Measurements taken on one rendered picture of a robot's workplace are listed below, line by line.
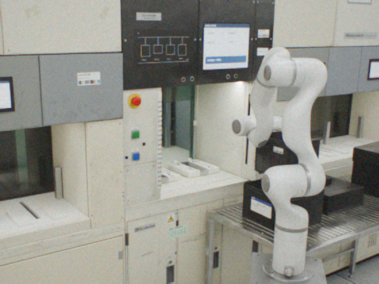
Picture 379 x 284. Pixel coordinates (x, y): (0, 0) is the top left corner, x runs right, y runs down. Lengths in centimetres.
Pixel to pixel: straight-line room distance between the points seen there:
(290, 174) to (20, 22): 112
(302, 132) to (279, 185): 20
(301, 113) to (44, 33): 100
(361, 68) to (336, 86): 24
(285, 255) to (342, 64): 151
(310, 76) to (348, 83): 138
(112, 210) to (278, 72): 97
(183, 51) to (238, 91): 51
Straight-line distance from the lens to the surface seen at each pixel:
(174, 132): 335
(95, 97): 204
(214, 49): 236
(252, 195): 236
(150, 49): 215
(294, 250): 186
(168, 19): 220
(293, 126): 175
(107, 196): 217
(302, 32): 280
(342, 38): 305
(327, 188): 264
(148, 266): 242
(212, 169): 273
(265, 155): 231
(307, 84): 178
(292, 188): 176
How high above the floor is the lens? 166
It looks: 15 degrees down
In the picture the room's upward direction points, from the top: straight up
